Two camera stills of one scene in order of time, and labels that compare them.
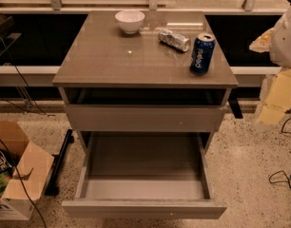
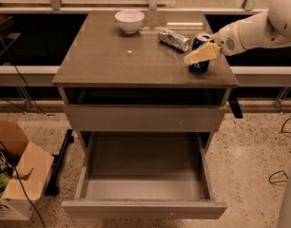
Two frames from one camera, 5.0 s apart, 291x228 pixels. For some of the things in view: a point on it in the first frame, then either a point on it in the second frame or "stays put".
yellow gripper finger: (281, 96) -> (204, 52)
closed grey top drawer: (146, 118) stays put
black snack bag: (3, 161) stays put
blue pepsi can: (203, 52) stays put
